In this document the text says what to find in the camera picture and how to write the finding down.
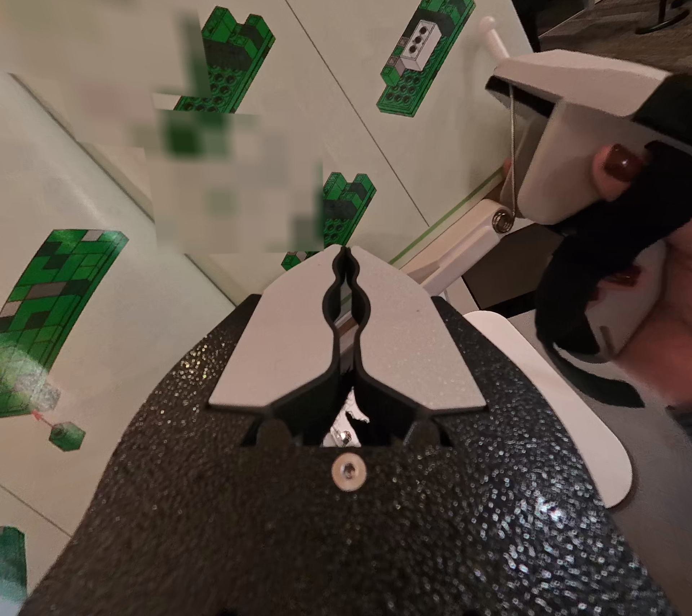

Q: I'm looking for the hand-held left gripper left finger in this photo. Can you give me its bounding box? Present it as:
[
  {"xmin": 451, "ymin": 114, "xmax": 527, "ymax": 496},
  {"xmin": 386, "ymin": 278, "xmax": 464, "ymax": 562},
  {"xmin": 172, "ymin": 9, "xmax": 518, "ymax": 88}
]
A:
[{"xmin": 209, "ymin": 247, "xmax": 353, "ymax": 445}]

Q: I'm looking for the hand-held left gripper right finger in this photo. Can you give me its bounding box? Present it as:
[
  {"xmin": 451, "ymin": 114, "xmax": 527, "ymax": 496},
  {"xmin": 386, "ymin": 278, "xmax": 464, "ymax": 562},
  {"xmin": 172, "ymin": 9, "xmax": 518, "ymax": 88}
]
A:
[{"xmin": 347, "ymin": 247, "xmax": 488, "ymax": 445}]

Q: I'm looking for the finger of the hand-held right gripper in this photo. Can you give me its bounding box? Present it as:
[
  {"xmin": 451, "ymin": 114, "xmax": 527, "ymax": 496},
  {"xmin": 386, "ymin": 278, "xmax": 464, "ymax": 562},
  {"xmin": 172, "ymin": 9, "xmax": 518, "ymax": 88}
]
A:
[
  {"xmin": 484, "ymin": 49, "xmax": 678, "ymax": 122},
  {"xmin": 513, "ymin": 103, "xmax": 651, "ymax": 227}
]

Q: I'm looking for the metal page holder clip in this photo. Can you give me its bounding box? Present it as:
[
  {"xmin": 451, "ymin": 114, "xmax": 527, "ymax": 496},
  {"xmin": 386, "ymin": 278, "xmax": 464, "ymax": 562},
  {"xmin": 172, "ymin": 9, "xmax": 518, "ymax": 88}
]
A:
[{"xmin": 478, "ymin": 16, "xmax": 518, "ymax": 234}]

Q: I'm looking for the green toy instruction booklet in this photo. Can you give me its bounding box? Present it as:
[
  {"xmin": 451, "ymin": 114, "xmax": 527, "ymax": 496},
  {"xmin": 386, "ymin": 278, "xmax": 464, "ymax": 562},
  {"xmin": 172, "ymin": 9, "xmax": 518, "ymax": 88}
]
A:
[{"xmin": 0, "ymin": 0, "xmax": 541, "ymax": 616}]

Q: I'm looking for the grey desk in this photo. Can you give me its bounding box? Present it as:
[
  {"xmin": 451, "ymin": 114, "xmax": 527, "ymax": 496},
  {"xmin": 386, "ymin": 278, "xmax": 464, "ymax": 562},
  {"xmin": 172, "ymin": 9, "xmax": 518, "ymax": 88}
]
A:
[{"xmin": 503, "ymin": 311, "xmax": 692, "ymax": 616}]

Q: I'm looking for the person's right hand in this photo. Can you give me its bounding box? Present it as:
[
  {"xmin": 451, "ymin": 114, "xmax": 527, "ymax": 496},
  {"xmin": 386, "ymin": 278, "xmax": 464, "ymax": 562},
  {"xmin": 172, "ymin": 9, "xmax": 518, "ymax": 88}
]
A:
[{"xmin": 594, "ymin": 142, "xmax": 692, "ymax": 412}]

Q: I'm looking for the wooden book stand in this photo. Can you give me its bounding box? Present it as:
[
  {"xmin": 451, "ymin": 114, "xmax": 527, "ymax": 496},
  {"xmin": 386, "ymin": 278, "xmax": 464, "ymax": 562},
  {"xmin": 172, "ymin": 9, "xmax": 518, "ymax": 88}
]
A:
[{"xmin": 400, "ymin": 157, "xmax": 634, "ymax": 510}]

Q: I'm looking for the black desk cable cover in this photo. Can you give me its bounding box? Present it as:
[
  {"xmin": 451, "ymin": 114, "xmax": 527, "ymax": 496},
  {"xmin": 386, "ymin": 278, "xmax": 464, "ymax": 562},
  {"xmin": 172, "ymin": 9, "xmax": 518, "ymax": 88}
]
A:
[{"xmin": 462, "ymin": 220, "xmax": 565, "ymax": 315}]

